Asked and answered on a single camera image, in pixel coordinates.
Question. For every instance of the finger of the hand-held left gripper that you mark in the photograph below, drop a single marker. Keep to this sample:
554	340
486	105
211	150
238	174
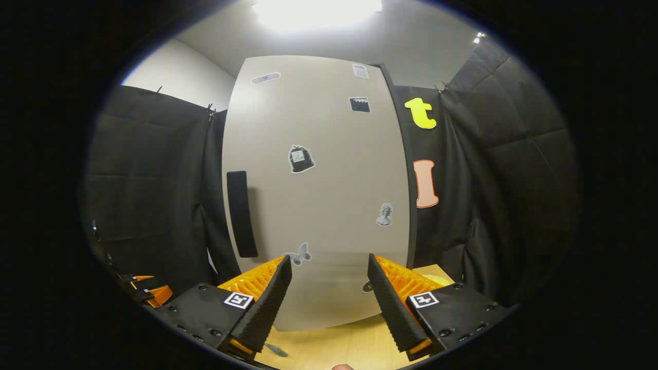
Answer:
139	279
160	295

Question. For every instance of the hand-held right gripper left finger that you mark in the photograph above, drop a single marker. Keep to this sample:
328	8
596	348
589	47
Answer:
270	303

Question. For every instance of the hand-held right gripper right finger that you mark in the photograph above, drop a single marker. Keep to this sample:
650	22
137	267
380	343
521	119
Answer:
393	308

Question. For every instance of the light grey cabinet door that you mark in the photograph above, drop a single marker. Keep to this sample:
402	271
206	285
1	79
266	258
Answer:
318	205

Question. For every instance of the dark grey cabinet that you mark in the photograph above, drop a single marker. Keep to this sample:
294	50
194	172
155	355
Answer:
389	72

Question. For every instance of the black backdrop cloth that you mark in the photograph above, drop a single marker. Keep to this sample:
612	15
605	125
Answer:
514	180

